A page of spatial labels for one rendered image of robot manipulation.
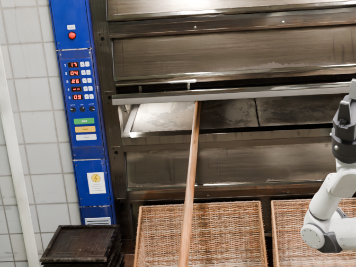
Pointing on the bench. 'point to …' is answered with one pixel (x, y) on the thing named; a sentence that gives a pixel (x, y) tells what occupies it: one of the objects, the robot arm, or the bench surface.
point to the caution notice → (96, 183)
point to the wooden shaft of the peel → (184, 255)
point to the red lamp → (71, 32)
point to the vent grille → (98, 221)
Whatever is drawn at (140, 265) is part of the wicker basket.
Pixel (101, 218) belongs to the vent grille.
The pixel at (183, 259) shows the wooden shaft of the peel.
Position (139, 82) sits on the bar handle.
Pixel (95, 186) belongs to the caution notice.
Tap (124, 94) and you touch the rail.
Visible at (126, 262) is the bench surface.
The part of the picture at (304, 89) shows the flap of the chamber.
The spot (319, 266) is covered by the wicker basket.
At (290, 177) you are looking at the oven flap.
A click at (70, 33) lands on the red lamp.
